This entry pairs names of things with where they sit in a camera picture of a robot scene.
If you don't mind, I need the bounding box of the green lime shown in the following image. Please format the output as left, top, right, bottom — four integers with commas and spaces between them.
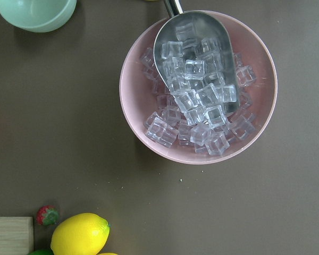
27, 249, 54, 255

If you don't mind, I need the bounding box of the yellow lemon far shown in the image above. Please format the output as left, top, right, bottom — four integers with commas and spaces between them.
51, 213, 110, 254

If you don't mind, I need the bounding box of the steel ice scoop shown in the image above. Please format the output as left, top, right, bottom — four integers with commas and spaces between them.
153, 0, 241, 115

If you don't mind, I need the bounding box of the yellow lemon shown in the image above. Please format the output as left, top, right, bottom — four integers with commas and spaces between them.
97, 252, 118, 255
51, 213, 110, 254

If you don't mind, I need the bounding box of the green bowl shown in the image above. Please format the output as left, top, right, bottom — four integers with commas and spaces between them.
0, 0, 77, 32

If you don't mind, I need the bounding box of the yellow lemon near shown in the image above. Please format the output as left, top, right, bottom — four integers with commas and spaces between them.
97, 252, 118, 255

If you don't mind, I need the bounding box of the red strawberry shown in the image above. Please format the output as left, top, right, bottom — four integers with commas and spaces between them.
36, 205, 60, 226

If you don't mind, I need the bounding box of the wooden cutting board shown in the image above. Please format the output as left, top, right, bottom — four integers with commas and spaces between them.
0, 217, 34, 254

